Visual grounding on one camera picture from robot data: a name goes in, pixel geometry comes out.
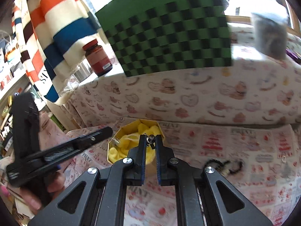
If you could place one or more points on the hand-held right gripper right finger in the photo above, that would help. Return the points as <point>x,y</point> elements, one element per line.
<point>158,153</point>

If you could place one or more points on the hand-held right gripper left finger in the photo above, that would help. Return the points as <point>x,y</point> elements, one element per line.
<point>141,150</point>

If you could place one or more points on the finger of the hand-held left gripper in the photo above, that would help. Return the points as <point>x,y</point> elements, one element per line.
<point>89,139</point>

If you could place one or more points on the small silver jewelry piece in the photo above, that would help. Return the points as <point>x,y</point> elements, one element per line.
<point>150,139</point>

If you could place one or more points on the gold octagonal box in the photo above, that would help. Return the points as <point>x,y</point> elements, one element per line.
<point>110,156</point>

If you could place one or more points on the person's left hand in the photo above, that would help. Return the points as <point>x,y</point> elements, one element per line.
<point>55,183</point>

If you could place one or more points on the yellow cloth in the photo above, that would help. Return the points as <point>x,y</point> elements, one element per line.
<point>124,146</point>

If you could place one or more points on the pink bag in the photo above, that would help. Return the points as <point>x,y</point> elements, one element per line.
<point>50,127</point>

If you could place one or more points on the cluttered shelf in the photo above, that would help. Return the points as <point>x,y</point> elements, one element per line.
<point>9,70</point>

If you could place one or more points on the bear print cloth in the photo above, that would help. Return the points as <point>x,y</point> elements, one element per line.
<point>188,98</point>

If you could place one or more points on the steel cup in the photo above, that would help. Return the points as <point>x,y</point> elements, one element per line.
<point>83,71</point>

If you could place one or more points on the brown bottle with red lid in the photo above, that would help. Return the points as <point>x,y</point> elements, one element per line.
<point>98,56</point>

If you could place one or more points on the red print table cloth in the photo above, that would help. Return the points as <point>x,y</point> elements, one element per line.
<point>235,193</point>

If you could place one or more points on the green checkered board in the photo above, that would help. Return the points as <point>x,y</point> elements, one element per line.
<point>169,40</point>

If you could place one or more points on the clear plastic container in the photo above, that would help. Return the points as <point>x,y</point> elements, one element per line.
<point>270,35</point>

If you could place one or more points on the purple pen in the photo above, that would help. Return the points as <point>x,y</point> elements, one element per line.
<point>292,55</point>

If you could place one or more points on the wooden window frame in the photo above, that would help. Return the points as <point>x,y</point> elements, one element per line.
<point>237,18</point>

